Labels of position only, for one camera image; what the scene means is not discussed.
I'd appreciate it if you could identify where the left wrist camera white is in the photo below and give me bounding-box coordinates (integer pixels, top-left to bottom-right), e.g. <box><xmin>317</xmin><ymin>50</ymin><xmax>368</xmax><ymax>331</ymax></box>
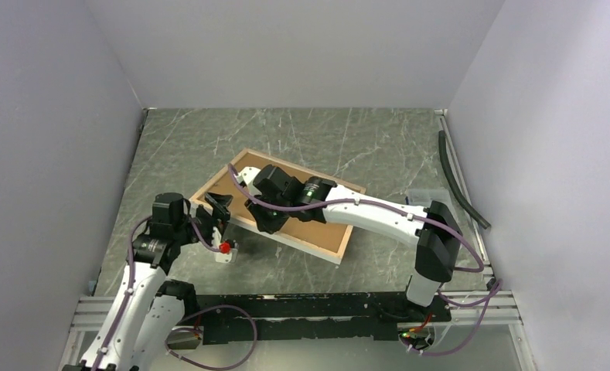
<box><xmin>212</xmin><ymin>227</ymin><xmax>239</xmax><ymax>264</ymax></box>

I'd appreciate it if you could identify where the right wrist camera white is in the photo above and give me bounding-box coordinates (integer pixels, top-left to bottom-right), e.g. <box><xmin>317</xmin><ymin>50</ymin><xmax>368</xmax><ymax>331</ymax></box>
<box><xmin>235</xmin><ymin>166</ymin><xmax>261</xmax><ymax>188</ymax></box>

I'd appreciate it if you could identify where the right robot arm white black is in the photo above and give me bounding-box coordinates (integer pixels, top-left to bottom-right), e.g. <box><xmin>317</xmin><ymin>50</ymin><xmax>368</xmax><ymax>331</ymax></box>
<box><xmin>230</xmin><ymin>165</ymin><xmax>465</xmax><ymax>321</ymax></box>

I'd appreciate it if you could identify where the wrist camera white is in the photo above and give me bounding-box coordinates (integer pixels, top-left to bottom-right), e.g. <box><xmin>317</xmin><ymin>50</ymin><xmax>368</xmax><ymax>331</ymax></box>
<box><xmin>235</xmin><ymin>166</ymin><xmax>261</xmax><ymax>188</ymax></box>
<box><xmin>212</xmin><ymin>227</ymin><xmax>239</xmax><ymax>264</ymax></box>

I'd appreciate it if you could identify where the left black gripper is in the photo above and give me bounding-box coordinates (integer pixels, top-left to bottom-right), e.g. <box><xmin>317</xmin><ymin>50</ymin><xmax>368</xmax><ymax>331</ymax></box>
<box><xmin>174</xmin><ymin>192</ymin><xmax>232</xmax><ymax>249</ymax></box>

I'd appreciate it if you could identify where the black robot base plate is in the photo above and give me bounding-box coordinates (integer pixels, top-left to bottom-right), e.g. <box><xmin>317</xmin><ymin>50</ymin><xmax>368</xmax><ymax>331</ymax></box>
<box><xmin>178</xmin><ymin>291</ymin><xmax>452</xmax><ymax>345</ymax></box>

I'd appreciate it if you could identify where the wooden picture frame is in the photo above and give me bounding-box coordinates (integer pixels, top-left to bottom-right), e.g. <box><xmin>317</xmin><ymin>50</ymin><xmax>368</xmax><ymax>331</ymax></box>
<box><xmin>188</xmin><ymin>148</ymin><xmax>367</xmax><ymax>266</ymax></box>

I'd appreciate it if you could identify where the aluminium rail frame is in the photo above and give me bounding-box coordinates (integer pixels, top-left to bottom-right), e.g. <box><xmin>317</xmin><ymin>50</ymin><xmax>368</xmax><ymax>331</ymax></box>
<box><xmin>73</xmin><ymin>108</ymin><xmax>523</xmax><ymax>370</ymax></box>

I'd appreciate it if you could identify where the clear plastic parts box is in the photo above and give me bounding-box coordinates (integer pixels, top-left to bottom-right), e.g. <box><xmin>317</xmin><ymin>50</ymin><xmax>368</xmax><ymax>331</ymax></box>
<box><xmin>405</xmin><ymin>189</ymin><xmax>452</xmax><ymax>206</ymax></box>

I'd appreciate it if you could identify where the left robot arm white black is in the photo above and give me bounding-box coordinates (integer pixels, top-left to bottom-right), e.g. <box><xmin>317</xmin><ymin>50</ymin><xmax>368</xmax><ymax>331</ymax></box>
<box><xmin>63</xmin><ymin>192</ymin><xmax>235</xmax><ymax>370</ymax></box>

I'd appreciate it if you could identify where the black corrugated hose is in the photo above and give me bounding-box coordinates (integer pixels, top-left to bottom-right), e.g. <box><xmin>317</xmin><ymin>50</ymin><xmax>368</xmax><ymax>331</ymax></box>
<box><xmin>438</xmin><ymin>128</ymin><xmax>492</xmax><ymax>230</ymax></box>

